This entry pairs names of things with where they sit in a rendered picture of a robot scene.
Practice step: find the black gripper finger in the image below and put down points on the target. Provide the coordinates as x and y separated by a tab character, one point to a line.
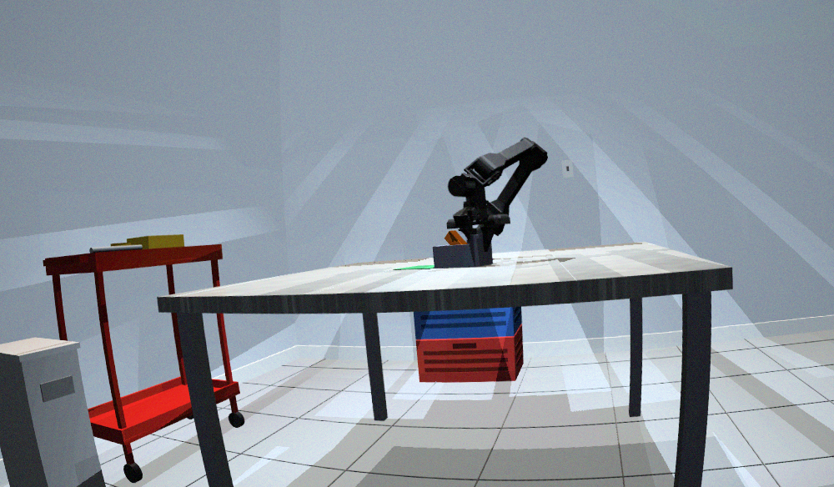
468	232
488	233

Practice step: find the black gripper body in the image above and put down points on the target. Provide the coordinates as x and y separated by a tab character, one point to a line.
488	220

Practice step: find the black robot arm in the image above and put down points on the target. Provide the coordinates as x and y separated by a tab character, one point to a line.
488	169

